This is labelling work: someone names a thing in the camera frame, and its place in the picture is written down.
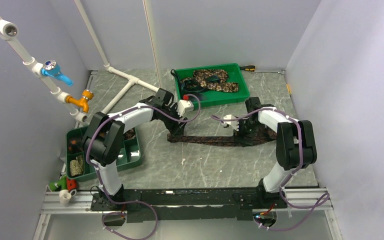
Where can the white pipe fitting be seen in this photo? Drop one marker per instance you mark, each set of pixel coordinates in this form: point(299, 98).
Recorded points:
point(64, 197)

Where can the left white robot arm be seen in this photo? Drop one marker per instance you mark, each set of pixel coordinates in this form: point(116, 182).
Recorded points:
point(104, 136)

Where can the green compartment organizer box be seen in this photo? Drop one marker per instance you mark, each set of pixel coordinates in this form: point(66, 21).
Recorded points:
point(130, 155)

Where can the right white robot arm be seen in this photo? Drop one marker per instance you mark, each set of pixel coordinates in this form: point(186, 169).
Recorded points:
point(295, 141)

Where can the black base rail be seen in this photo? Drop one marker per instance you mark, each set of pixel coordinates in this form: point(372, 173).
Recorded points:
point(190, 213)

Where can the white PVC pipe frame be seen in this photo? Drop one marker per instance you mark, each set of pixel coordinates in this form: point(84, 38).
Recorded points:
point(9, 32)

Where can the silver wrench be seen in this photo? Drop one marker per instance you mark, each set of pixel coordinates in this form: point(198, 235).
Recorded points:
point(275, 71)

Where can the dark orange patterned tie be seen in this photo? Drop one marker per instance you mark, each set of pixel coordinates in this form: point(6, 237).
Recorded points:
point(219, 141)

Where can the yellow black screwdriver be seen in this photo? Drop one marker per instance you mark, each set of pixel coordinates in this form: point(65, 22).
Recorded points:
point(248, 68)

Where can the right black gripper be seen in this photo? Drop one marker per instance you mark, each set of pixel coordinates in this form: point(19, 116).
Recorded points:
point(239, 135)

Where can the olive rolled tie in organizer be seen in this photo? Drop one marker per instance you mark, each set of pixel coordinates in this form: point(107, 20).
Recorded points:
point(77, 166)

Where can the blue faucet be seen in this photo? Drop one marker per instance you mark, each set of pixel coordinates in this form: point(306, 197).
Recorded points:
point(52, 69)

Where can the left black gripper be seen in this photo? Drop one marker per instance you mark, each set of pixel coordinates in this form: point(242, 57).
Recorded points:
point(175, 128)

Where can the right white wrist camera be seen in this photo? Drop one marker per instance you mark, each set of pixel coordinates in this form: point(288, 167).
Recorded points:
point(230, 121)

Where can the orange faucet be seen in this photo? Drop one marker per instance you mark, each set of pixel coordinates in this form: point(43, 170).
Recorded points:
point(82, 102)

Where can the brown floral tie in tray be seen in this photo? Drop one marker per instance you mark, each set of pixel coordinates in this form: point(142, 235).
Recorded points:
point(226, 87)

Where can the aluminium frame rail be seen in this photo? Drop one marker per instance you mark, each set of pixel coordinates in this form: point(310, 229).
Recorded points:
point(89, 202)

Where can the red pipe fitting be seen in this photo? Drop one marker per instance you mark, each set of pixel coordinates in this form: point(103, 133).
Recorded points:
point(71, 185)

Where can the green tray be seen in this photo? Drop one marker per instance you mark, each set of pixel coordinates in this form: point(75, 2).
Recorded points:
point(220, 98)

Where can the green pipe fitting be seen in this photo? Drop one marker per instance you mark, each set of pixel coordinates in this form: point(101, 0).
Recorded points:
point(56, 186)

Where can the dark blue tie in tray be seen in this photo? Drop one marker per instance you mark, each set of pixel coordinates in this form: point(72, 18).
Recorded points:
point(191, 85)

